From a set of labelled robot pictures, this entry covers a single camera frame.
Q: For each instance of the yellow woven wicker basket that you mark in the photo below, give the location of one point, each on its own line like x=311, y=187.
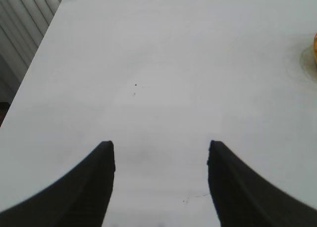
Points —
x=315, y=47

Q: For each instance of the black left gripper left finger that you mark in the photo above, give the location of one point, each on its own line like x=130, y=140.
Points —
x=74, y=199

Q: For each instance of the grey ribbed panel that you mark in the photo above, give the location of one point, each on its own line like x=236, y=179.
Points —
x=19, y=26

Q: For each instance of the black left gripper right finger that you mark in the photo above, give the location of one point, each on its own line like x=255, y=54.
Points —
x=242, y=199

